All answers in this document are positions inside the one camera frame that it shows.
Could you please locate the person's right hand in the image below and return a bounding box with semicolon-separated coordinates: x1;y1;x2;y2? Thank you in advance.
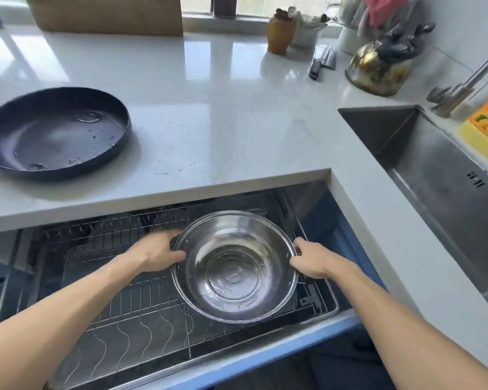
289;237;345;281

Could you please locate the person's left hand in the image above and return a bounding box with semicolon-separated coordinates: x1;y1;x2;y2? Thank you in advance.
124;229;188;274

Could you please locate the stainless steel bowl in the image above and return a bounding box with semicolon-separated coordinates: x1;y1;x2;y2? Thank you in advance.
171;210;301;324

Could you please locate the person's right forearm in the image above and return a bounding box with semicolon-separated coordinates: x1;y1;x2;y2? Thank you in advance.
329;259;488;390

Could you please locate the person's left forearm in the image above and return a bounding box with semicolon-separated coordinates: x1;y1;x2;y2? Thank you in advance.
0;256;147;390

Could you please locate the blue drawer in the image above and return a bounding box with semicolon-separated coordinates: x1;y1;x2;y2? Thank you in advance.
0;180;387;390

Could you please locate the stainless steel sink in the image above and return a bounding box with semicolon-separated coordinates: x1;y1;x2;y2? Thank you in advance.
338;105;488;310

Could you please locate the black frying pan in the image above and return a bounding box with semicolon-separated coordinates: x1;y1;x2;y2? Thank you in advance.
0;87;132;181

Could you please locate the yellow sponge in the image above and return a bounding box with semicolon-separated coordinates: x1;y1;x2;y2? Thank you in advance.
458;118;488;160

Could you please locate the white container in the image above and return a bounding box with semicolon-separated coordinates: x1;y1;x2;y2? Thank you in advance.
337;24;375;56

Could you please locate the brown ceramic jar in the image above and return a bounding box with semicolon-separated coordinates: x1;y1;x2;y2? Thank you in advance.
267;8;297;56

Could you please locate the white utensil holder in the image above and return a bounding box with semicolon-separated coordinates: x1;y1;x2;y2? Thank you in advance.
290;7;331;48

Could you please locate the steel sink faucet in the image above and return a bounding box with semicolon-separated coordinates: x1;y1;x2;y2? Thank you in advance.
426;44;488;118

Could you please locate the wooden cutting board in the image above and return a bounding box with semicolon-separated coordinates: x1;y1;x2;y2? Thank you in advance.
24;0;184;37

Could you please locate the pink cloth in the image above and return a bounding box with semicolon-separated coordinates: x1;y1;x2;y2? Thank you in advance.
360;0;413;30

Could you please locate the wire dish rack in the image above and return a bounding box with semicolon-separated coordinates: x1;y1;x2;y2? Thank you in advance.
22;190;339;390

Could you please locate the black-handled kitchen knife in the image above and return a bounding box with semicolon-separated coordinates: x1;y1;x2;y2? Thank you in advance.
308;46;329;81

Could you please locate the brass kettle with black handle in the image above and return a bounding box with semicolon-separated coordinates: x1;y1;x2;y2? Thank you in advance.
344;22;436;97

